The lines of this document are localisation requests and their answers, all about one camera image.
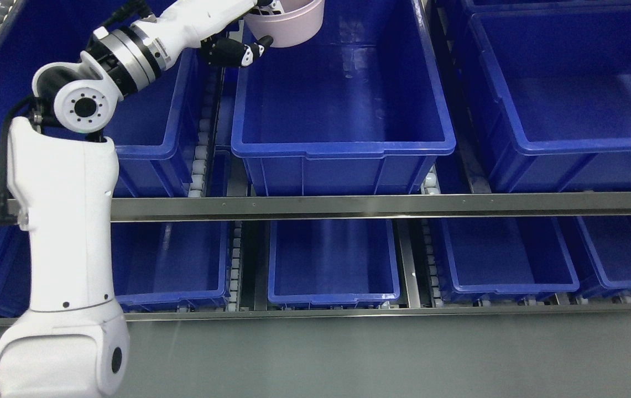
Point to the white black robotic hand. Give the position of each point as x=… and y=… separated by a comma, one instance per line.
x=195, y=24

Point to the pink bowl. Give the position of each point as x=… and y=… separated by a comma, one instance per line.
x=288, y=30
x=293, y=6

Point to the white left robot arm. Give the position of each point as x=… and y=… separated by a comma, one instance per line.
x=57, y=177

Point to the upper middle blue bin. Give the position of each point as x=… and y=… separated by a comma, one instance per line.
x=358, y=109

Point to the lower middle blue bin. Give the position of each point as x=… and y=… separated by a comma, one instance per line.
x=316, y=264

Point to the upper right blue bin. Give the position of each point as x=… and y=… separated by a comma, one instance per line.
x=548, y=86

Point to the lower far right blue bin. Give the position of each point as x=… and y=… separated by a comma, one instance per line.
x=600, y=249

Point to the metal shelf rail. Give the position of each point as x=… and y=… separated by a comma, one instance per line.
x=536, y=204

